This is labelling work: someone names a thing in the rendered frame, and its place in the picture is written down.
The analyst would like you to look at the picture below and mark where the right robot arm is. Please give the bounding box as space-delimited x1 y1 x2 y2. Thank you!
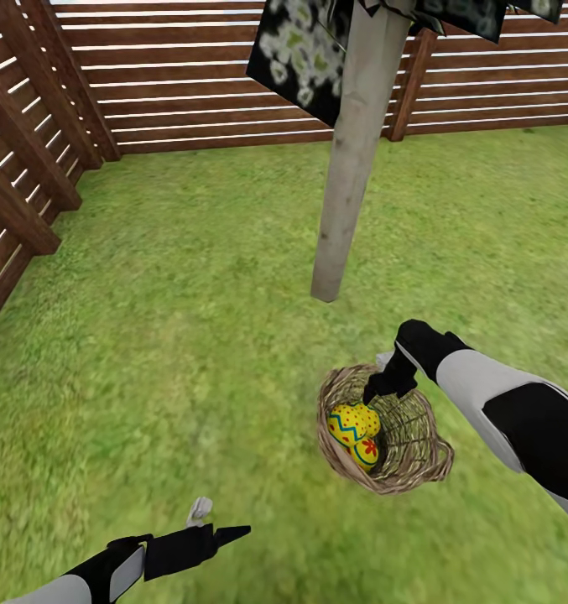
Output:
361 320 568 513

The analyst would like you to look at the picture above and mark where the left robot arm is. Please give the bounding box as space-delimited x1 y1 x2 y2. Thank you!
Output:
2 497 251 604

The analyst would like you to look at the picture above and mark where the wicker basket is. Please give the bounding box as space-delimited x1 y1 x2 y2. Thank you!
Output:
317 363 456 496

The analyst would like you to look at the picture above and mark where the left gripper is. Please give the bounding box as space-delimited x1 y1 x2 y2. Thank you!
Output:
167 523 251 575

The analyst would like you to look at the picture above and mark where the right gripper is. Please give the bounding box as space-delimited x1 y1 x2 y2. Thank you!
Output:
361 360 417 406

